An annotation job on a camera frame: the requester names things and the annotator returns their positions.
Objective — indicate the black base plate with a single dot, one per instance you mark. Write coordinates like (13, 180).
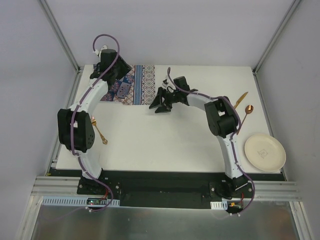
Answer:
(156, 189)

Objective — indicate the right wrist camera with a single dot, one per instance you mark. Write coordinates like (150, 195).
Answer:
(165, 83)

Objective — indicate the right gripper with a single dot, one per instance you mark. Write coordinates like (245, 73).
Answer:
(168, 97)

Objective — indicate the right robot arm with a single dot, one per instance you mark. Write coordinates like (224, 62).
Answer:
(223, 122)

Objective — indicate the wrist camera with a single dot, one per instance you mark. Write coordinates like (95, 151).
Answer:
(98, 52)
(165, 83)

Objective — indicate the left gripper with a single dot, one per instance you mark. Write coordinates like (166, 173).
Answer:
(122, 67)

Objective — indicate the cream plate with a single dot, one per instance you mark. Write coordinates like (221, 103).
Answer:
(265, 152)

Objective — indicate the gold fork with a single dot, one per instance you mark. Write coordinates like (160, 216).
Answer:
(103, 139)

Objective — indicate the aluminium frame post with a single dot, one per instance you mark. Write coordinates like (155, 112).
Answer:
(276, 35)
(59, 34)

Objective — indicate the left aluminium frame post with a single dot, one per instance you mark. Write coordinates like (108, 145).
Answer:
(59, 34)

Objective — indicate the patterned cloth placemat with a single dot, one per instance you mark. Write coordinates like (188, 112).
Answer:
(137, 87)

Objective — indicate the copper spoon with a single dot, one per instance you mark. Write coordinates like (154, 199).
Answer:
(248, 110)

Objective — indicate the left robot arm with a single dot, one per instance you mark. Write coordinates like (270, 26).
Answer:
(75, 129)

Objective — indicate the right aluminium frame post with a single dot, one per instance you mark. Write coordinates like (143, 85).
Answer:
(276, 35)

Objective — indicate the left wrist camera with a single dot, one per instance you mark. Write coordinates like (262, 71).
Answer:
(98, 52)

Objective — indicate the gold knife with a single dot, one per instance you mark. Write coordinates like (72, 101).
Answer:
(240, 99)

